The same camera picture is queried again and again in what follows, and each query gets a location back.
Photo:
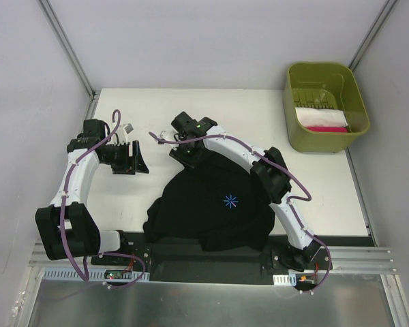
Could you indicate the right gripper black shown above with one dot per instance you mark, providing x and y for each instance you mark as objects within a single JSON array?
[{"x": 181, "y": 156}]

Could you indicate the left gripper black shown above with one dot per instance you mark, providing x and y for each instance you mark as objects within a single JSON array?
[{"x": 129, "y": 158}]

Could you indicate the black t shirt blue logo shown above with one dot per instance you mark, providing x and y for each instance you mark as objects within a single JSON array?
[{"x": 213, "y": 203}]

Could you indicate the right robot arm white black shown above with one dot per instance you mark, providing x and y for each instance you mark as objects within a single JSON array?
[{"x": 271, "y": 179}]

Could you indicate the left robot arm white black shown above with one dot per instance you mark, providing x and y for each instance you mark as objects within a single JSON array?
[{"x": 65, "y": 225}]

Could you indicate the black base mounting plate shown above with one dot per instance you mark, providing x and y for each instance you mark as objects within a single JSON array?
[{"x": 205, "y": 272}]

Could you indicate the white rolled t shirt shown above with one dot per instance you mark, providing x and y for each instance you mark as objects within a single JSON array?
[{"x": 312, "y": 117}]

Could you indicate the pink rolled t shirt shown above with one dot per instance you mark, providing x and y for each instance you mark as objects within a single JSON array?
[{"x": 322, "y": 129}]

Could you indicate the olive green plastic bin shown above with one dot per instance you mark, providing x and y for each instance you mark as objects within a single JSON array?
[{"x": 323, "y": 86}]

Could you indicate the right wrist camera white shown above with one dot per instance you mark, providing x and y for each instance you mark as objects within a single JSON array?
[{"x": 168, "y": 135}]

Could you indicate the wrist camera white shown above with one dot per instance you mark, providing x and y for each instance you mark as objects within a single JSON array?
[
  {"x": 168, "y": 135},
  {"x": 121, "y": 135}
]

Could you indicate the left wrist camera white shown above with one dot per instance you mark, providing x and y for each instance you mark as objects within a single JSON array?
[{"x": 121, "y": 135}]

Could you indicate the white slotted cable duct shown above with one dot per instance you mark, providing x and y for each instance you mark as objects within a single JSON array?
[{"x": 95, "y": 275}]

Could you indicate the right white cable duct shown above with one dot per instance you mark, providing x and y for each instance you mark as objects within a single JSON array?
[{"x": 285, "y": 280}]

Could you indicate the left vertical aluminium post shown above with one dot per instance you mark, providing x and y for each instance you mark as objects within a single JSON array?
[{"x": 59, "y": 31}]

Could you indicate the vertical aluminium post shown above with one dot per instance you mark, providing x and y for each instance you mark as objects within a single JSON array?
[
  {"x": 59, "y": 31},
  {"x": 378, "y": 23}
]

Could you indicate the aluminium frame rail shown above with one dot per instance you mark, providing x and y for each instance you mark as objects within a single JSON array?
[{"x": 364, "y": 260}]

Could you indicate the right vertical aluminium post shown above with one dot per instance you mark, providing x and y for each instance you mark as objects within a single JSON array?
[{"x": 378, "y": 23}]

